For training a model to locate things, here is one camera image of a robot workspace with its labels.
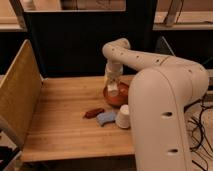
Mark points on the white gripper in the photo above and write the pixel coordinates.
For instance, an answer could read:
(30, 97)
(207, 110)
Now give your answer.
(113, 71)

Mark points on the white bottle with label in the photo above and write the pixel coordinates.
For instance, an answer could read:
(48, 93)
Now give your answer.
(112, 89)

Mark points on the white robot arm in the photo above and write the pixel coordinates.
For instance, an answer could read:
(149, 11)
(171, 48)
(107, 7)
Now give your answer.
(163, 86)

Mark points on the orange ceramic bowl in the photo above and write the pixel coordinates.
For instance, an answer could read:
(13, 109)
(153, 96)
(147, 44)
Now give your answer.
(120, 99)

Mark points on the dark red sausage toy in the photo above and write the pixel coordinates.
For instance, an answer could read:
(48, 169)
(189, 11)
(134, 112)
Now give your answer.
(93, 113)

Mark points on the blue sponge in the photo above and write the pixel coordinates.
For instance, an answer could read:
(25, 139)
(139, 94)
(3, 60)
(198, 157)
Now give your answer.
(106, 117)

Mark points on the white paper cup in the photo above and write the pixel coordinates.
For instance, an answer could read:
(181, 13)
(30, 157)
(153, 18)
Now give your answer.
(123, 117)

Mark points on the black back panel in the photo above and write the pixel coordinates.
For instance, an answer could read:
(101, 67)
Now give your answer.
(70, 43)

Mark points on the black panel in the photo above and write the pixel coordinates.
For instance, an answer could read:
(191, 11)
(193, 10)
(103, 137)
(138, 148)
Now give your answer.
(70, 43)
(163, 47)

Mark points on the black right side panel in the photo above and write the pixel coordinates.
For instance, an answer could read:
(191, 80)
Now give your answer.
(163, 47)

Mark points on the wooden left side panel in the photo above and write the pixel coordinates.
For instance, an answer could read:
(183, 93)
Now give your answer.
(19, 92)

